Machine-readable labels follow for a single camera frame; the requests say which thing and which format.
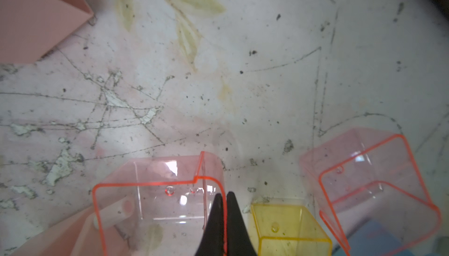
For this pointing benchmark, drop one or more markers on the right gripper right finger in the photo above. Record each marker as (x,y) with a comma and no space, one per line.
(239,243)

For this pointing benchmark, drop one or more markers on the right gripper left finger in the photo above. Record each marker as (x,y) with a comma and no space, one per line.
(212,242)

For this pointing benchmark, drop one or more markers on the yellow transparent tray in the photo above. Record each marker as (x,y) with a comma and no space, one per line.
(287,230)

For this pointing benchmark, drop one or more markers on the pink pencil sharpener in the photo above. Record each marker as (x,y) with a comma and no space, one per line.
(31,28)
(84,234)

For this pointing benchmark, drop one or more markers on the blue pencil sharpener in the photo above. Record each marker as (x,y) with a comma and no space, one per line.
(387,234)

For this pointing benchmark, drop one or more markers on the pink floral table mat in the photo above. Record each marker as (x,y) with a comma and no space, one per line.
(256,82)

